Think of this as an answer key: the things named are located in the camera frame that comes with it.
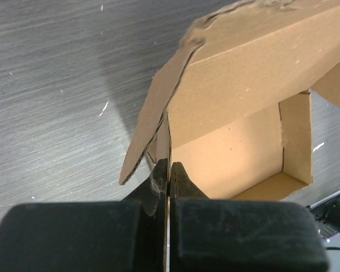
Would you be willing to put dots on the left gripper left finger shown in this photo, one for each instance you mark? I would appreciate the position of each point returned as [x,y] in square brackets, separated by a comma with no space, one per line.
[125,235]

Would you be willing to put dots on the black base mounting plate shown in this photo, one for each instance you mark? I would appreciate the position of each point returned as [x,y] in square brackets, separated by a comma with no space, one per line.
[326,213]

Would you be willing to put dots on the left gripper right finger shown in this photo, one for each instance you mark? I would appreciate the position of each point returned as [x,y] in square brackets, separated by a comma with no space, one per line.
[230,235]

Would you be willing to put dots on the cardboard box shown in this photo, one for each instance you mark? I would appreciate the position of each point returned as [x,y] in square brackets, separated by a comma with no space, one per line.
[233,104]

